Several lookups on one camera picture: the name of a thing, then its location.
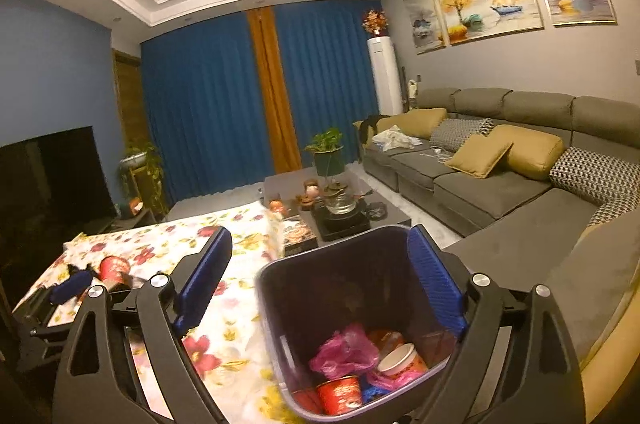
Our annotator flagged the blue purple wrapper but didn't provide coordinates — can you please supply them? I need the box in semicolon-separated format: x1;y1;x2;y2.
362;369;401;401

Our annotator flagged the red gold flower ornament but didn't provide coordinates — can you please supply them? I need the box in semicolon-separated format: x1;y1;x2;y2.
362;8;388;38

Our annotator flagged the printed cardboard box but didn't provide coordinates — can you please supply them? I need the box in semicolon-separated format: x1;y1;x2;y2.
280;220;319;256

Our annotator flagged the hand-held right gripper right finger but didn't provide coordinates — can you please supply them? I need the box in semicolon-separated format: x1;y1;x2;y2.
406;224;587;424

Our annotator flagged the yellow bolster cushion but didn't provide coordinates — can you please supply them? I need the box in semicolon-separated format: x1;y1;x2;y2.
375;107;448;140
492;124;566;181

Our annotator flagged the red instant noodle cup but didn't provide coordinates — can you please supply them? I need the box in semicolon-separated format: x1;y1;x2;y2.
97;255;135;292

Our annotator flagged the black garment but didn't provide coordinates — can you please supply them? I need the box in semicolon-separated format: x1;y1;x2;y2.
356;115;396;145

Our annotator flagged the red cup with white inside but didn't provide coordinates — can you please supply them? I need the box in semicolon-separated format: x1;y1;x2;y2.
376;343;430;378

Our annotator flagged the black white patterned pillow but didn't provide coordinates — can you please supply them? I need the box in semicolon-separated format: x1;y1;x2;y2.
587;194;640;227
429;117;493;153
549;147;640;205

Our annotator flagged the red can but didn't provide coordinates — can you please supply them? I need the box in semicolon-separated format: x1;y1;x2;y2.
316;375;363;416

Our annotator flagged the blue curtain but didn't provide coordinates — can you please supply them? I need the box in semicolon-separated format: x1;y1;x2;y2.
274;0;383;165
141;12;275;206

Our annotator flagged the yellow square pillow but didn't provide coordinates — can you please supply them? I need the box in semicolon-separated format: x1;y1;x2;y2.
445;133;513;179

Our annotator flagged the grey sectional sofa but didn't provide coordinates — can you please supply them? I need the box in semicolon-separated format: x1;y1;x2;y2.
360;87;640;424

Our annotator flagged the dark coffee table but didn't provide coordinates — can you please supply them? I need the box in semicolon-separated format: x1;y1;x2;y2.
262;168;413;250

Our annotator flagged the dark purple plastic bin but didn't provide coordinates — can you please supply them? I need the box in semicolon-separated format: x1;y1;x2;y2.
255;224;471;421

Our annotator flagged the orange curtain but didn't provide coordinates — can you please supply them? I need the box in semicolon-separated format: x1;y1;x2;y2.
246;6;303;173

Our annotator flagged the black flat television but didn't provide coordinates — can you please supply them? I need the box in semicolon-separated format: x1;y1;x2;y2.
0;125;119;250

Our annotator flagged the white crumpled cloth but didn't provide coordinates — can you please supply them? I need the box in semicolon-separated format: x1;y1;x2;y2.
372;125;423;151

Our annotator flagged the white cable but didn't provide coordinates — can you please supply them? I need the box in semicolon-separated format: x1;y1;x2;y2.
420;147;453;164

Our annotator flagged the black induction cooker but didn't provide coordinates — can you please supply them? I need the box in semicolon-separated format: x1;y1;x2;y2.
312;207;371;241

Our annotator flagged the pink plastic bag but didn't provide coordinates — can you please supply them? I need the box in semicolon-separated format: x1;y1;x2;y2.
309;324;381;380

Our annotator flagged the glass teapot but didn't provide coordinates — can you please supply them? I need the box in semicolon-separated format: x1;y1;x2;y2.
324;184;362;216

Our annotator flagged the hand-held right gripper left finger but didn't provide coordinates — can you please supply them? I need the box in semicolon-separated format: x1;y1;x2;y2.
52;225;234;424

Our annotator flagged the small framed painting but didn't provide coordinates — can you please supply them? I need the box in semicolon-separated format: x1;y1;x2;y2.
403;0;447;55

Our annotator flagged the grey cushion with yellow edge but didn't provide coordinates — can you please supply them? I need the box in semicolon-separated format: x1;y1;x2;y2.
545;214;640;424

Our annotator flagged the wooden plant stand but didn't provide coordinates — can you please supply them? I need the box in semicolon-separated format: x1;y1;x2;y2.
129;167;168;218

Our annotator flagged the trailing potted plant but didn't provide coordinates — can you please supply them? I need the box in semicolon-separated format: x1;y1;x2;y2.
119;141;168;205

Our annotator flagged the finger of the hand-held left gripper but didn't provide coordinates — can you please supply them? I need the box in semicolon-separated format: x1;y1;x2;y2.
14;301;81;357
47;269;99;306

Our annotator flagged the white standing air conditioner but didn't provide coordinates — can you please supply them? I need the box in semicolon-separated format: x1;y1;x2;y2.
367;36;404;116

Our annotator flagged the wooden door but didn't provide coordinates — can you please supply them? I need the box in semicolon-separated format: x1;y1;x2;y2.
112;49;148;145

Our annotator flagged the green potted plant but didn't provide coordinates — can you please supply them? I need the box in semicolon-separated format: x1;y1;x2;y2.
304;128;346;178

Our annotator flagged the small ceramic figurine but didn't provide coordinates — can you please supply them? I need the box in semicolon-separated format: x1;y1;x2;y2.
300;183;322;210

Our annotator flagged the floral tablecloth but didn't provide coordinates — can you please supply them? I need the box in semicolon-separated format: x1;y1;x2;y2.
15;199;301;424

